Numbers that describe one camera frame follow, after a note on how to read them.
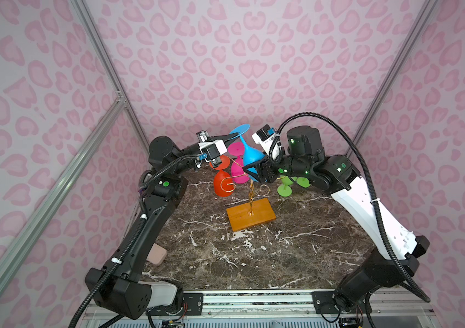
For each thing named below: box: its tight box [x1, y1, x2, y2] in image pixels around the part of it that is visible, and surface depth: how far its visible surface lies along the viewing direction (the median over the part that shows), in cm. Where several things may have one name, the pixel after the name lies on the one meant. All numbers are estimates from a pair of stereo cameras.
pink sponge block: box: [146, 243, 168, 266], surface depth 85 cm
